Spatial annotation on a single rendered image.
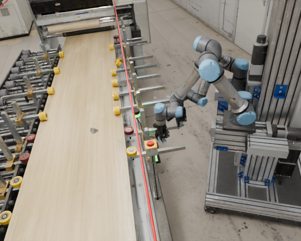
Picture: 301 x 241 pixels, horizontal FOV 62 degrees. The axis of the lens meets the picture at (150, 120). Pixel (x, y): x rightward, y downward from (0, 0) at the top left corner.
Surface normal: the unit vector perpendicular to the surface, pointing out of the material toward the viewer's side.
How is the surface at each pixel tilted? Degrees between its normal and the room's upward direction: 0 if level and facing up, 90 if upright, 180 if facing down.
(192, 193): 0
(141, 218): 0
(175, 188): 0
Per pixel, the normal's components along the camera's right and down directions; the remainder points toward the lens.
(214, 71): -0.20, 0.54
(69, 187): -0.09, -0.78
